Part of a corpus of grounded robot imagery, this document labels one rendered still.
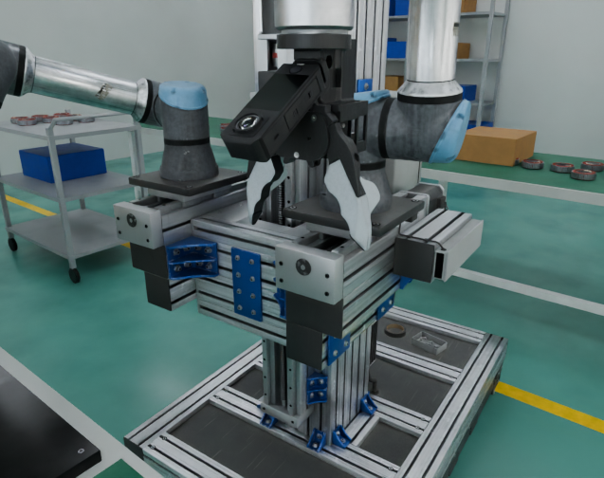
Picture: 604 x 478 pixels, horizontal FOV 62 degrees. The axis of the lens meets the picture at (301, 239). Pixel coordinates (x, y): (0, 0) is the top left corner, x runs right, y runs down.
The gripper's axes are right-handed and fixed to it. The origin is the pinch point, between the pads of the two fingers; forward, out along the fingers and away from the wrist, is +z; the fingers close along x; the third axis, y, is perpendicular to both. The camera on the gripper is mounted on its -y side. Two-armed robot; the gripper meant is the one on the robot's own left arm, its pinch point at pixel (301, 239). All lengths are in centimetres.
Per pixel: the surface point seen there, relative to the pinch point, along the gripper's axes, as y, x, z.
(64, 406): -4, 48, 40
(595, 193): 214, -15, 41
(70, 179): 142, 283, 61
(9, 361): -3, 70, 40
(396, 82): 594, 254, 17
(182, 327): 112, 151, 115
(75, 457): -11, 33, 38
